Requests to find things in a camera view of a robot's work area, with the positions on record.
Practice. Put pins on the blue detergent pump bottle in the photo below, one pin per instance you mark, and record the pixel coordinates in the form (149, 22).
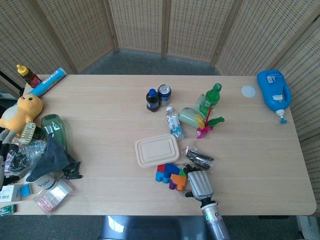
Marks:
(272, 90)

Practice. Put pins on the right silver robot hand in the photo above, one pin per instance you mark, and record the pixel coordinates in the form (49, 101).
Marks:
(200, 185)

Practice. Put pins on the beige lidded lunch box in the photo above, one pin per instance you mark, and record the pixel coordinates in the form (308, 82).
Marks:
(157, 150)

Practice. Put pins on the dark soda bottle blue cap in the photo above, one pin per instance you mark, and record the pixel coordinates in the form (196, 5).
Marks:
(152, 101)

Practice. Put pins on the green plastic bottle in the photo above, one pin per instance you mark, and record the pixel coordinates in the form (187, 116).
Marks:
(211, 98)

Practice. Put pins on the white labelled box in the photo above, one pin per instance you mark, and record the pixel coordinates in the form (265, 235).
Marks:
(10, 194)

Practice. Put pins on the white cup blue print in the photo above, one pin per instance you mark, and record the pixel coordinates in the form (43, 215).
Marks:
(46, 182)

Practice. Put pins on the green glass vase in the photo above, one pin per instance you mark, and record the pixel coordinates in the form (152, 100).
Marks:
(56, 128)

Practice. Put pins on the crumpled clear plastic bag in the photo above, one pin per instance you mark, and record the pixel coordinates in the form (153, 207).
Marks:
(32, 150)

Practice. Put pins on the bagged black cutlery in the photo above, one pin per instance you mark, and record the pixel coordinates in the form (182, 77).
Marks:
(200, 157)

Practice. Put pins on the blue cylindrical tube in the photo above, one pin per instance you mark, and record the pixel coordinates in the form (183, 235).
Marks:
(48, 82)

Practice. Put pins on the pale green cup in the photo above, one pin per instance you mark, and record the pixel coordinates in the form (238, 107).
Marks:
(188, 116)

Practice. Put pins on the white round lid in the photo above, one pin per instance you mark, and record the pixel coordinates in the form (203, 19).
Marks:
(248, 91)

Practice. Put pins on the black clips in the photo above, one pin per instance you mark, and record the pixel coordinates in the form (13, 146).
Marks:
(72, 171)

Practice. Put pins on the honey bottle yellow cap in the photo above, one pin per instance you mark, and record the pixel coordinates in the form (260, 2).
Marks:
(29, 77)

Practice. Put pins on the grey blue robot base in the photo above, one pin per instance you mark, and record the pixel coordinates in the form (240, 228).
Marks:
(150, 228)

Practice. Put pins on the clear water bottle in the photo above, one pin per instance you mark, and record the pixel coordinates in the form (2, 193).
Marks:
(173, 123)

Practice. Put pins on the green circuit board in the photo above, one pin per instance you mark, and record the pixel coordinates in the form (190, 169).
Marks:
(7, 209)

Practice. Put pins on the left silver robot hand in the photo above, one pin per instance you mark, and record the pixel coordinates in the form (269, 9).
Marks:
(4, 150)

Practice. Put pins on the yellow plush duck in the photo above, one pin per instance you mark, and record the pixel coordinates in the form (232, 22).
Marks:
(21, 111)

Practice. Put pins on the clear zip bags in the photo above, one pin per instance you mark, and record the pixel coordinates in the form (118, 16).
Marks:
(56, 193)

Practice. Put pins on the colourful building block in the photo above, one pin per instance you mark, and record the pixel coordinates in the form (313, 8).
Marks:
(171, 175)

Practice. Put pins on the blue drink can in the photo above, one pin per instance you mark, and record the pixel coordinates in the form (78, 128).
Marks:
(165, 96)

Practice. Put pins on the colourful feather toy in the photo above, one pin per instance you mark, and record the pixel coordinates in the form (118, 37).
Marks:
(206, 126)

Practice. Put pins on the clear bottle yellow liquid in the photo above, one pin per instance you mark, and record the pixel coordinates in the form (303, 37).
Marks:
(27, 132)

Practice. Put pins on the small blue square box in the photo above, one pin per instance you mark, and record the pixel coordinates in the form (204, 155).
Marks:
(26, 190)

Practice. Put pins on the dark grey cloth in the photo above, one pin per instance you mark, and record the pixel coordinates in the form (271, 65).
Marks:
(52, 158)

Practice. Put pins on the bamboo folding screen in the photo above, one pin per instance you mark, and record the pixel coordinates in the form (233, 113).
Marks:
(140, 22)

